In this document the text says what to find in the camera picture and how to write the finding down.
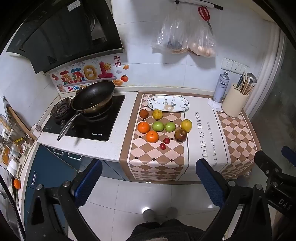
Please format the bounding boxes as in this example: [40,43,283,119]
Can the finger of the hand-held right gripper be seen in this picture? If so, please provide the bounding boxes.
[281,146,296,168]
[254,150,284,179]

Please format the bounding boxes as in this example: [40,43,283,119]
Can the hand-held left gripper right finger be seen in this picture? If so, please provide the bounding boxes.
[196,159,273,241]

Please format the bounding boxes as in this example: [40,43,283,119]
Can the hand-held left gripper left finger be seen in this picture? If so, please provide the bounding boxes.
[26,159,103,241]

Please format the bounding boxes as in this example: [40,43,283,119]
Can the dark red apple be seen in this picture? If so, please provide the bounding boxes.
[174,129,188,142]

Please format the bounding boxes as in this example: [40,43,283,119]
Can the yellow lemon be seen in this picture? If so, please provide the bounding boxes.
[181,119,193,132]

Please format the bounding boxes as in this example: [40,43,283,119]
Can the floral oval plate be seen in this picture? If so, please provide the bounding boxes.
[147,95,191,113]

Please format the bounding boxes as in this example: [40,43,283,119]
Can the blue kitchen cabinet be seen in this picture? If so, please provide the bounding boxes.
[23,144,128,232]

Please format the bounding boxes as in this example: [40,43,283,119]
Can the grey slipper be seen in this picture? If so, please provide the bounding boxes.
[165,207,179,220]
[142,208,155,223]

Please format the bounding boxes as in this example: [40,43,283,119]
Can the checkered table mat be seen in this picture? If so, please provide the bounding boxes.
[120,91,263,182]

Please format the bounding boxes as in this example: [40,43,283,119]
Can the black gas stove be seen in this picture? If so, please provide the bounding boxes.
[42,95,126,142]

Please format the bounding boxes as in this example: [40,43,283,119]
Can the cream utensil holder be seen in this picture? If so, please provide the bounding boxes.
[221,84,251,118]

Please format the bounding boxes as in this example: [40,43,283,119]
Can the white cup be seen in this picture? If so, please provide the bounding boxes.
[31,124,42,137]

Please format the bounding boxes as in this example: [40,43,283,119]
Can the white tissue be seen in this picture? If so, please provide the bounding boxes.
[207,98,224,111]

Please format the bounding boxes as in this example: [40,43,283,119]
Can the bundle of chopsticks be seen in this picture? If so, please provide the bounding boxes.
[235,72,249,95]

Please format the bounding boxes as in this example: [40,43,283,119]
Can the metal spoon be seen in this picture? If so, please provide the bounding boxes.
[246,72,257,93]

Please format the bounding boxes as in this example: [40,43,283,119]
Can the cluttered side shelf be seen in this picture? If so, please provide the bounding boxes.
[0,113,35,171]

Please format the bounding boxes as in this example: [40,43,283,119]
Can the silver spray can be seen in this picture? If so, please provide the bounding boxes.
[213,72,230,103]

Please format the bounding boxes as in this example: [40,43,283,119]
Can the black wok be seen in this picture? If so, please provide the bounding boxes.
[57,80,115,141]

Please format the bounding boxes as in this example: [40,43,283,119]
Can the wooden cutting board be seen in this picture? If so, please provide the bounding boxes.
[3,96,38,141]

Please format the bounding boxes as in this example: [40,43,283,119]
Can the colourful printed box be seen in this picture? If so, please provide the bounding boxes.
[50,56,130,93]

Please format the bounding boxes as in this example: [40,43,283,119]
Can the plastic bag of eggs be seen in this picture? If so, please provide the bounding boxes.
[187,19,217,58]

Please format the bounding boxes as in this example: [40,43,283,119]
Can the black range hood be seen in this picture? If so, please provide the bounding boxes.
[6,0,125,75]

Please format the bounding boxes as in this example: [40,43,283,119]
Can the plastic bag with dark contents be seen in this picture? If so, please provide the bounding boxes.
[151,9,189,54]

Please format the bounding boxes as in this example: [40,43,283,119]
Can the red scissors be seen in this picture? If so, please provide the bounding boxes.
[198,6,213,36]

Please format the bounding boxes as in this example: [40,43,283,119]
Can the wall hook rail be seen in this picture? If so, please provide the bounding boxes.
[171,0,224,11]

